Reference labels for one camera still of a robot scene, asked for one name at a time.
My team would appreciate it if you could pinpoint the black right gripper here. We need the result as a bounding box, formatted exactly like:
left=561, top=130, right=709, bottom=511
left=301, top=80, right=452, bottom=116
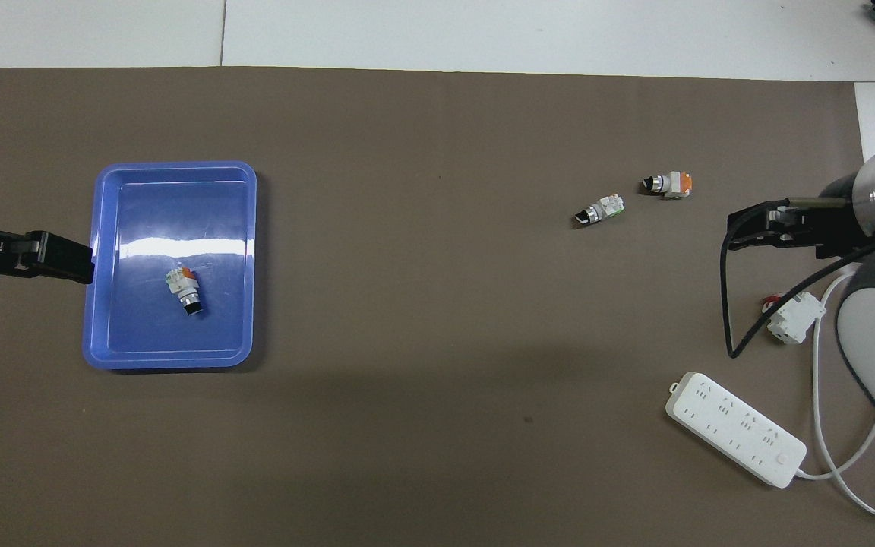
left=726, top=172, right=875, bottom=260

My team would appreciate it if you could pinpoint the selector switch with green block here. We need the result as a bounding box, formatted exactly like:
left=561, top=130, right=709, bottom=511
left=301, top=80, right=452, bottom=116
left=165, top=266, right=205, bottom=318

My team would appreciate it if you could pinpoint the white red circuit breaker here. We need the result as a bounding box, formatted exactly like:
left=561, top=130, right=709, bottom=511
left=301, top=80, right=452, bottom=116
left=761, top=291, right=827, bottom=346

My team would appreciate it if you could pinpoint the blue plastic tray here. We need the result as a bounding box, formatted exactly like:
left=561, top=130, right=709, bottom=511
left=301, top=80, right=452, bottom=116
left=82, top=160, right=258, bottom=371

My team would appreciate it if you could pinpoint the white power strip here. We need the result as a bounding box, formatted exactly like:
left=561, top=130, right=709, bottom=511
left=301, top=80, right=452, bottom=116
left=665, top=371, right=807, bottom=489

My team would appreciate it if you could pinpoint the brown table mat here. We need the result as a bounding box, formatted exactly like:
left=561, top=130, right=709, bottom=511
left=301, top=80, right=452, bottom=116
left=0, top=67, right=875, bottom=547

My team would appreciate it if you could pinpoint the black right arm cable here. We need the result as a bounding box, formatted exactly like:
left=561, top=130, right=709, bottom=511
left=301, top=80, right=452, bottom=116
left=719, top=224, right=875, bottom=360

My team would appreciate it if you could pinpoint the selector switch with orange block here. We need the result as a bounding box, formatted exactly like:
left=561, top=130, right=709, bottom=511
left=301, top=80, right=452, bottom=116
left=640, top=172, right=693, bottom=201

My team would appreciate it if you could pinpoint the selector switch with white block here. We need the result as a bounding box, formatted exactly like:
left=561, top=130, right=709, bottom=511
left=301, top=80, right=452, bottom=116
left=573, top=194, right=627, bottom=227

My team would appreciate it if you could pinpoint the white power cord with plug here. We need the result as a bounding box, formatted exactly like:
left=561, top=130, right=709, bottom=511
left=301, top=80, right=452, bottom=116
left=794, top=273, right=875, bottom=526

